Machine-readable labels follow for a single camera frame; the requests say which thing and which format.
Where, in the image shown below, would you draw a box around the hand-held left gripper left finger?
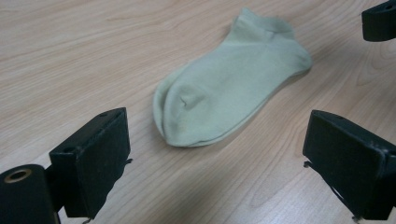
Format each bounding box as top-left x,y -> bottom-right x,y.
49,106 -> 133,220

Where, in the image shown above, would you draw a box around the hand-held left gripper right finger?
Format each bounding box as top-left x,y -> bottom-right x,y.
302,109 -> 396,222

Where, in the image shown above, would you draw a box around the light green ankle sock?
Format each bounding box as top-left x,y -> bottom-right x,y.
161,7 -> 314,147
152,69 -> 312,148

